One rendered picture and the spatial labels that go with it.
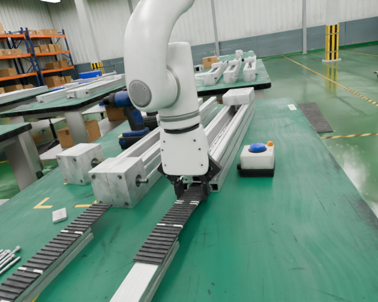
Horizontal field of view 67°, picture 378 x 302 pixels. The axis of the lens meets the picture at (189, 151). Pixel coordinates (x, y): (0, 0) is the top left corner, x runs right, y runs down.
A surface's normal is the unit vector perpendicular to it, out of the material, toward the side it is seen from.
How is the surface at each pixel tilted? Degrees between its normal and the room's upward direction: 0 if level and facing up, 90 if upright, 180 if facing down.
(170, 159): 89
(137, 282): 0
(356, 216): 0
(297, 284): 0
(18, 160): 90
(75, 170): 90
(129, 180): 90
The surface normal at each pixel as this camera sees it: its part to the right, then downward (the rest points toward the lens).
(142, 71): -0.33, 0.37
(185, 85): 0.82, 0.10
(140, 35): -0.40, -0.08
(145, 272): -0.15, -0.93
